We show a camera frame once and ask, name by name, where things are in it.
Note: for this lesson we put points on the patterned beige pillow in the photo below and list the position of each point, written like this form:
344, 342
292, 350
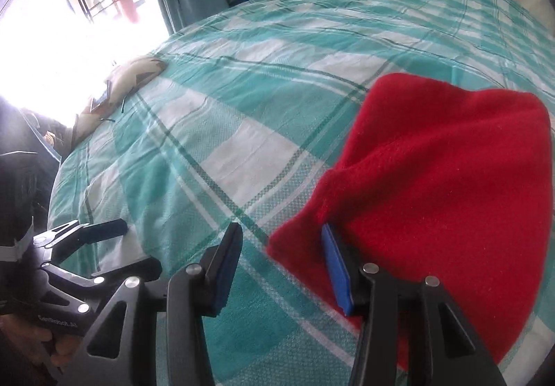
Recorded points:
121, 84

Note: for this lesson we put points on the red knit sweater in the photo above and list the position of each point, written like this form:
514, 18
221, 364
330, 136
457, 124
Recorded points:
438, 180

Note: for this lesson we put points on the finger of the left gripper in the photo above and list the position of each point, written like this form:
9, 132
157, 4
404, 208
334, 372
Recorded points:
57, 244
146, 268

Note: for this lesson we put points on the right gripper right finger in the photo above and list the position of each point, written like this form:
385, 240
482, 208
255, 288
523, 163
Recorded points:
443, 347

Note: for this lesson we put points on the teal plaid bed cover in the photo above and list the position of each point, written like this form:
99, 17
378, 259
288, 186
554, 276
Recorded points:
254, 106

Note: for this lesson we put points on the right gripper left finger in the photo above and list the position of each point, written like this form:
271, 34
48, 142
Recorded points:
120, 346

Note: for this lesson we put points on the person's left hand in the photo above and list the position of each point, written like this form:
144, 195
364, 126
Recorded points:
29, 340

